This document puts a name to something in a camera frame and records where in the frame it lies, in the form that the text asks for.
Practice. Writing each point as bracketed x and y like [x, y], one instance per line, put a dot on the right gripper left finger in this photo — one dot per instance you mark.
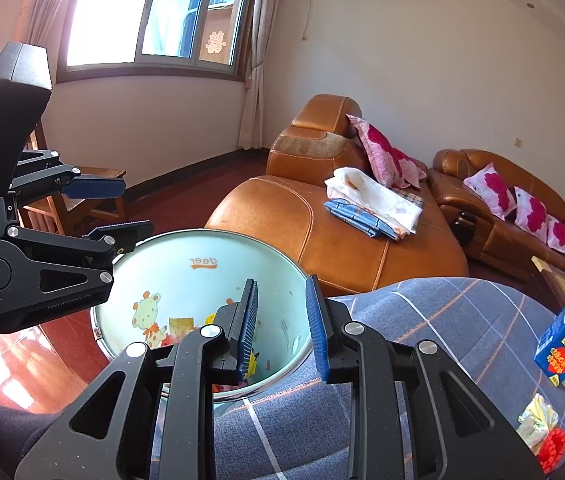
[227, 357]

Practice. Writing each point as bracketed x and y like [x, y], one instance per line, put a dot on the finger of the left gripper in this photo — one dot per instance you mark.
[89, 187]
[106, 242]

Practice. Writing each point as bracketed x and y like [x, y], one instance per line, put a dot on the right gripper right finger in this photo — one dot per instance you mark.
[345, 351]

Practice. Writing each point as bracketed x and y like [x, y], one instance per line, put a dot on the light blue trash bin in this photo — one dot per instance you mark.
[175, 282]

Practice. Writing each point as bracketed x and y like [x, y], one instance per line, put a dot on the wooden chair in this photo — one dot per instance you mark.
[63, 215]

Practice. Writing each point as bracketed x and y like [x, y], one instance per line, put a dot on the folded blue striped cloth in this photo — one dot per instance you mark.
[360, 219]

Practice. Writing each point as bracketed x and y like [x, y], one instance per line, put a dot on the blue plaid tablecloth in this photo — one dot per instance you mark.
[462, 354]

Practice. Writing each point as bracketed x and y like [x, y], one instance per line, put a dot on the folded white cloth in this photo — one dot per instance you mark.
[356, 187]

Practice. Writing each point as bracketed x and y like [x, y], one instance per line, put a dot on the pink pillow on chaise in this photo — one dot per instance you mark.
[390, 166]

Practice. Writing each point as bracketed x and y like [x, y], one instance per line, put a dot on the brown leather long sofa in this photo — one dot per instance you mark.
[497, 243]

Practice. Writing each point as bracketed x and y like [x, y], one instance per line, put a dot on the crumpled clear wrapper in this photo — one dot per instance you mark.
[535, 423]

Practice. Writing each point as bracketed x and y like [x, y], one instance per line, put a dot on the blue LOOK milk carton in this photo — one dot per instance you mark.
[550, 351]

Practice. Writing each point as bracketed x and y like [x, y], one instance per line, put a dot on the wooden coffee table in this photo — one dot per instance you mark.
[546, 285]

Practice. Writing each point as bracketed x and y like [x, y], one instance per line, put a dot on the pink pillow left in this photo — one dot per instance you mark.
[493, 190]

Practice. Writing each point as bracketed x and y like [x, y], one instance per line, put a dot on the red knitted flower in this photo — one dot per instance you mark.
[552, 450]

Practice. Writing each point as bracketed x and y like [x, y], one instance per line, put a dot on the pink pillow middle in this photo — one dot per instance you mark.
[531, 215]

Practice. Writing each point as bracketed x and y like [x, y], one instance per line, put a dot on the beige curtain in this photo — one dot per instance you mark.
[251, 132]

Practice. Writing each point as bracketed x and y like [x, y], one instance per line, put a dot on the window with frame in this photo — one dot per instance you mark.
[117, 38]

